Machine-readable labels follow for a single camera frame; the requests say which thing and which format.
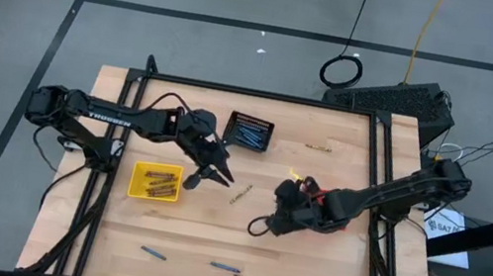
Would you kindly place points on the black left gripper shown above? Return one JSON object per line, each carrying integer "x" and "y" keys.
{"x": 199, "y": 137}

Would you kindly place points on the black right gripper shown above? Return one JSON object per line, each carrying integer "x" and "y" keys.
{"x": 298, "y": 217}

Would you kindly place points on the yellow crayon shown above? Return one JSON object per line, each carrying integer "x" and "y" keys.
{"x": 294, "y": 174}

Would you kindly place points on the red plastic basket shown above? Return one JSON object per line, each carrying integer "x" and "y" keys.
{"x": 324, "y": 194}

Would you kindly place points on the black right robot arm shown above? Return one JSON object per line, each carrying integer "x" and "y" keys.
{"x": 398, "y": 191}

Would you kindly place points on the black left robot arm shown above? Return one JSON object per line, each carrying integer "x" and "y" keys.
{"x": 110, "y": 113}

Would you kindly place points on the black plastic basket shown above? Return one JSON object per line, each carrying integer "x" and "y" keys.
{"x": 270, "y": 134}

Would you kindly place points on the yellow plastic basket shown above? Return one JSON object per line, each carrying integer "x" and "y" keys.
{"x": 135, "y": 189}

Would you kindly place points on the black computer case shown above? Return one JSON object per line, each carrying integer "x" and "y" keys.
{"x": 403, "y": 101}

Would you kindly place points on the printed white paper sheet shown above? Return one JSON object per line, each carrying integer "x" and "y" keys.
{"x": 447, "y": 242}

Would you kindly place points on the black desk leg beam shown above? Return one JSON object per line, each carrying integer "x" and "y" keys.
{"x": 481, "y": 237}

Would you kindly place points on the black aluminium rig frame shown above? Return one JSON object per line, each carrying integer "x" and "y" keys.
{"x": 254, "y": 92}

